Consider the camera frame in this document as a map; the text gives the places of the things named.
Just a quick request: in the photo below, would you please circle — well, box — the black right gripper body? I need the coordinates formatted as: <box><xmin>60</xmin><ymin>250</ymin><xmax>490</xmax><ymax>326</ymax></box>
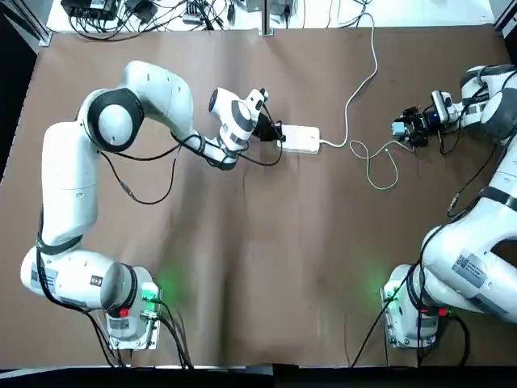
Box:
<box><xmin>414</xmin><ymin>111</ymin><xmax>434</xmax><ymax>137</ymax></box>

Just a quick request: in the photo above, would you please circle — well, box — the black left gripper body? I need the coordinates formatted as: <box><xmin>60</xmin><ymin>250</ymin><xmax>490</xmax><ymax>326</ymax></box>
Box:
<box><xmin>254</xmin><ymin>114</ymin><xmax>279</xmax><ymax>142</ymax></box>

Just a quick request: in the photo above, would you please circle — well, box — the white power strip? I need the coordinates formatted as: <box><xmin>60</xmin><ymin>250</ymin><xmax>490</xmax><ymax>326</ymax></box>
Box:
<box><xmin>280</xmin><ymin>124</ymin><xmax>322</xmax><ymax>155</ymax></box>

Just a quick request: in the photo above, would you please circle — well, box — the black power adapter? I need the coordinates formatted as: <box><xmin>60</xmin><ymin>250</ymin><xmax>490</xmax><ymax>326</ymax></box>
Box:
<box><xmin>124</xmin><ymin>0</ymin><xmax>158</xmax><ymax>21</ymax></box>
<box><xmin>269</xmin><ymin>0</ymin><xmax>294</xmax><ymax>17</ymax></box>

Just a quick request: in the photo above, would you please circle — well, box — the flat black electronics box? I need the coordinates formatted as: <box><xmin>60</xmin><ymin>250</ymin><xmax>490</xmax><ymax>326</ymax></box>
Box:
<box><xmin>60</xmin><ymin>0</ymin><xmax>118</xmax><ymax>21</ymax></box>

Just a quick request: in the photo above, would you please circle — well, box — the thin white charger cable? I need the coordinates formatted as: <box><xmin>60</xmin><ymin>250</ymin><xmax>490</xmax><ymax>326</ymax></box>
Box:
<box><xmin>349</xmin><ymin>137</ymin><xmax>409</xmax><ymax>190</ymax></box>

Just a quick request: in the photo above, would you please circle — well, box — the thick white power strip cord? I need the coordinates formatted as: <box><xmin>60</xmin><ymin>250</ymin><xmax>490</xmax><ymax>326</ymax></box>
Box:
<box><xmin>318</xmin><ymin>11</ymin><xmax>380</xmax><ymax>149</ymax></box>

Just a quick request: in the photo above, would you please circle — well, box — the aluminium post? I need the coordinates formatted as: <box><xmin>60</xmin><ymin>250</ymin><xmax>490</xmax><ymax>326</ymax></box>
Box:
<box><xmin>260</xmin><ymin>0</ymin><xmax>275</xmax><ymax>36</ymax></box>

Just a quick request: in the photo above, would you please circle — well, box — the aluminium frame rail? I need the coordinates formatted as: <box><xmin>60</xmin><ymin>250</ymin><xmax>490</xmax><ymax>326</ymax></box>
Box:
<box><xmin>493</xmin><ymin>0</ymin><xmax>517</xmax><ymax>41</ymax></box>
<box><xmin>11</xmin><ymin>3</ymin><xmax>53</xmax><ymax>46</ymax></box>

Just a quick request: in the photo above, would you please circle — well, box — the black cable with metal connector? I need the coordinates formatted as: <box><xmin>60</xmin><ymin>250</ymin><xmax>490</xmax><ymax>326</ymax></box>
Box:
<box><xmin>96</xmin><ymin>133</ymin><xmax>179</xmax><ymax>205</ymax></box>

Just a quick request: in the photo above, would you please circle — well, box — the long black desk cable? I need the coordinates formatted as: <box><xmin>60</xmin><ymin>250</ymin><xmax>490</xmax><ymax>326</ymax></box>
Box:
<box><xmin>64</xmin><ymin>14</ymin><xmax>170</xmax><ymax>41</ymax></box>

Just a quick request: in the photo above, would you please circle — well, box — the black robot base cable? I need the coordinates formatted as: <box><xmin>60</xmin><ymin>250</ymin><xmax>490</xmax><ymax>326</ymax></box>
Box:
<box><xmin>351</xmin><ymin>298</ymin><xmax>472</xmax><ymax>369</ymax></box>
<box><xmin>86</xmin><ymin>298</ymin><xmax>195</xmax><ymax>369</ymax></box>

